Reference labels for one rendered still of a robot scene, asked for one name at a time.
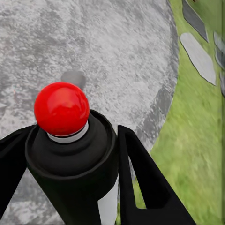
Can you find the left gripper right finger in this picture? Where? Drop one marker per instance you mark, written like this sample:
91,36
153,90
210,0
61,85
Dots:
163,205

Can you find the insectifuge atomizer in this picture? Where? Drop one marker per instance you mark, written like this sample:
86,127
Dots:
72,153

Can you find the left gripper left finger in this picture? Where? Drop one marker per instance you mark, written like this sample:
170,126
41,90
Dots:
12,164

